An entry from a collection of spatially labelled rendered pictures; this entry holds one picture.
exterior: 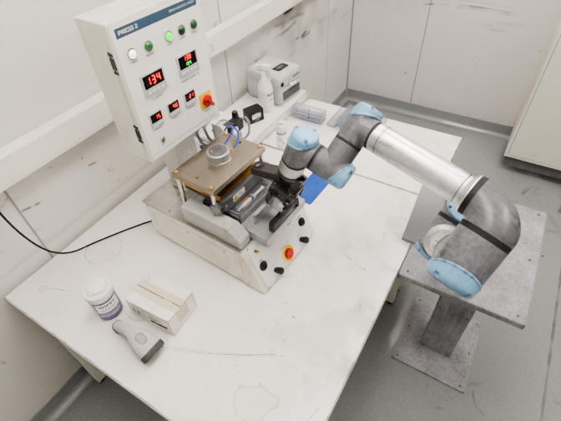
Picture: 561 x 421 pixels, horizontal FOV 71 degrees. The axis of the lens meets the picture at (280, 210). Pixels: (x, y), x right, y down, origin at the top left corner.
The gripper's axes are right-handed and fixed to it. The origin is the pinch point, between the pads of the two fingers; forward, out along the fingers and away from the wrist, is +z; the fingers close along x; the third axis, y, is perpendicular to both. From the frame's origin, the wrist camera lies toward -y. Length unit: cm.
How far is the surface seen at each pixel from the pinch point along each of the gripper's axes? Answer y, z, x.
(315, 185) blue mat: 2.5, 26.1, 40.7
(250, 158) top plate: -14.2, -6.1, 5.6
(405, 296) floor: 72, 81, 61
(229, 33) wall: -76, 10, 72
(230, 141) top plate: -25.1, -2.1, 9.7
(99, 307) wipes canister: -22, 25, -53
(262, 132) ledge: -37, 36, 57
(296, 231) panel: 11.0, 15.5, 7.9
